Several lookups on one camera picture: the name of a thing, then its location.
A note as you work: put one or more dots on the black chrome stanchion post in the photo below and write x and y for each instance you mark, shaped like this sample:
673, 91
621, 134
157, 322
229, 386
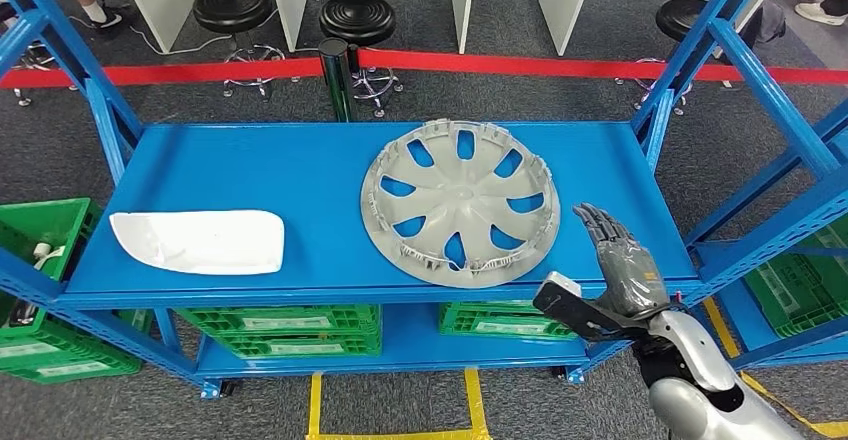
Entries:
338, 79

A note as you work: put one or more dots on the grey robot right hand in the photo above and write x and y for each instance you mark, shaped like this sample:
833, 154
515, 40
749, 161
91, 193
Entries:
629, 278

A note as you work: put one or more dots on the yellow floor tape line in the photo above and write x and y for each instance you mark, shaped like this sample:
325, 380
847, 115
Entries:
831, 429

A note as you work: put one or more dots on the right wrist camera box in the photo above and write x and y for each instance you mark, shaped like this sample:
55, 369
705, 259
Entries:
563, 304

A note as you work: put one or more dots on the small white part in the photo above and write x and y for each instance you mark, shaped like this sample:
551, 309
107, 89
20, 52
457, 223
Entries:
43, 251

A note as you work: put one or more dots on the black round stool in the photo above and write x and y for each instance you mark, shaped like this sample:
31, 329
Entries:
358, 20
679, 20
232, 6

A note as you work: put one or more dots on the blue metal shelf rack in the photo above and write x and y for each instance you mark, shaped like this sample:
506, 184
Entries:
732, 321
298, 192

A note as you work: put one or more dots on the chrome stool base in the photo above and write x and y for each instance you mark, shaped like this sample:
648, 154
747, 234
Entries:
25, 99

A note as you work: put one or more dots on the black round part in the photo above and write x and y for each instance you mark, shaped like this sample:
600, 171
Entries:
23, 314

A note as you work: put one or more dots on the white plastic cover part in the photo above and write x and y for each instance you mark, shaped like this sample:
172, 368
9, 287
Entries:
199, 241

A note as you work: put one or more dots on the grey plastic wheel hubcap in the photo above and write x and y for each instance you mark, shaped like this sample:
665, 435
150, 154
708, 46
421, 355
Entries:
464, 192

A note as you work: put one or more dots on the open green plastic crate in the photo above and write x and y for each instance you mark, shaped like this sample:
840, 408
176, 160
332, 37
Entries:
40, 215

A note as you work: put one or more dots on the yellow floor tape square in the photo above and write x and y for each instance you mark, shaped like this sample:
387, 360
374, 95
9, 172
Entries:
315, 404

